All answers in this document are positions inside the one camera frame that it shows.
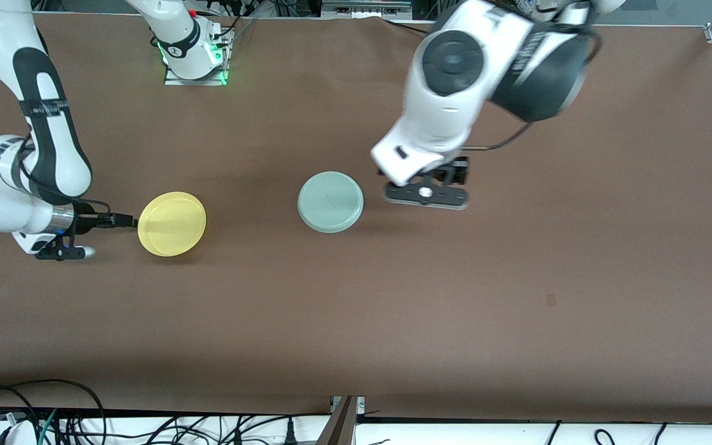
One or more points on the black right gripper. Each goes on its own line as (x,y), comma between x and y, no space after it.
(88,220)

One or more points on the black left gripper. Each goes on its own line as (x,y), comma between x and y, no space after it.
(458,171)

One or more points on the yellow round plate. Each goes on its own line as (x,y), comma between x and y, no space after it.
(173,225)

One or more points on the pale green round plate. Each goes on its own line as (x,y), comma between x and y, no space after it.
(331,203)

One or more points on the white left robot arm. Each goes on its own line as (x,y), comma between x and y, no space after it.
(449,105)

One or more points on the brown table cover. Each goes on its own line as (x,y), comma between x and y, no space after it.
(356,309)

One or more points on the silver metal box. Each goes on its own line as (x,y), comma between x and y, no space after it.
(365,8)

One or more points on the black power plug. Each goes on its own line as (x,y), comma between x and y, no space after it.
(290,436)

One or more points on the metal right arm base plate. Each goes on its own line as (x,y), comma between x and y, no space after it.
(173,80)

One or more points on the silver corner bracket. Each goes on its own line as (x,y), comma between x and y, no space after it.
(361,405)

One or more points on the aluminium frame profile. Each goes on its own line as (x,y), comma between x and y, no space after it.
(339,426)

